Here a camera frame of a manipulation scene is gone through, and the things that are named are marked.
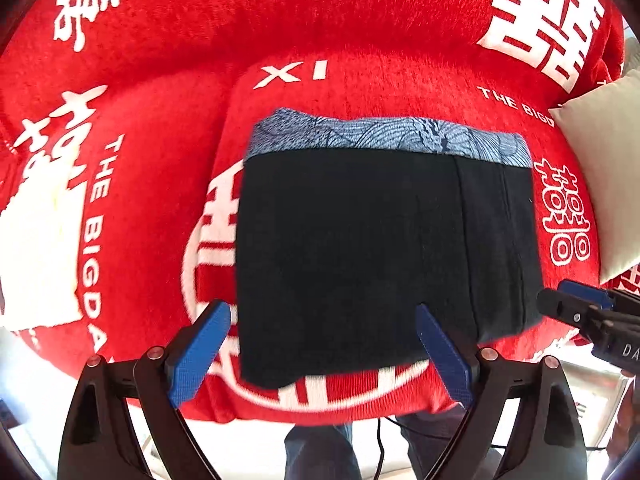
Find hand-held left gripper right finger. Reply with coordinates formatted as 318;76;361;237
415;303;589;480

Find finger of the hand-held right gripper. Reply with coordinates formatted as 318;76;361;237
537;287;601;335
556;280;617;311

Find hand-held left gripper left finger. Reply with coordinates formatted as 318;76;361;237
57;300;232;480

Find black pants with blue waistband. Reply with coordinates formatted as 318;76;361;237
235;107;544;391

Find beige pillow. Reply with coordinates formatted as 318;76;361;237
549;67;640;287

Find person's left leg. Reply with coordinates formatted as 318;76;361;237
283;422;362;480

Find red printed blanket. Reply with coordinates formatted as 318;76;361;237
0;0;632;427

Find black cable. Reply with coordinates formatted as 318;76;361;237
372;417;385;480

